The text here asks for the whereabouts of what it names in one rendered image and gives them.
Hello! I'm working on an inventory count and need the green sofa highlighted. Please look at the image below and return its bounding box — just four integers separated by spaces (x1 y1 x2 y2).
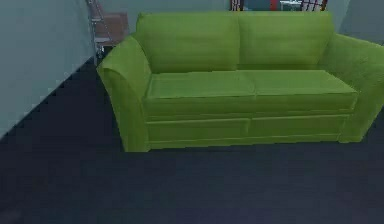
96 10 384 153

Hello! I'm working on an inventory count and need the framed wall picture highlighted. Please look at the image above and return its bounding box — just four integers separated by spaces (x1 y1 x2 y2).
229 0 329 13

